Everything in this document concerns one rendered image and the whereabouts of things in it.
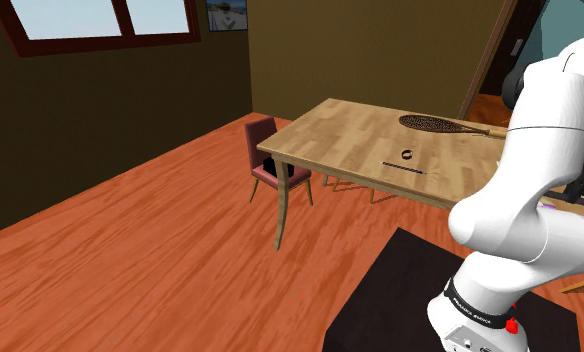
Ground dark robot stand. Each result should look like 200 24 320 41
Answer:
322 226 582 352

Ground brown wooden racket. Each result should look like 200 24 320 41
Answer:
398 113 509 140

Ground wooden chair legs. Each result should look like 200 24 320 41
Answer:
320 173 377 205

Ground light wooden table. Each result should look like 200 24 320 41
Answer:
256 97 584 252

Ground red upholstered chair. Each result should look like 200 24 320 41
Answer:
244 115 315 206

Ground brown doorway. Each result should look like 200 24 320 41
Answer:
458 0 549 129

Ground red-framed window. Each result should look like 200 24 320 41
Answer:
0 0 202 59

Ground framed wall picture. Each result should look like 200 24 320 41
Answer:
205 0 250 33

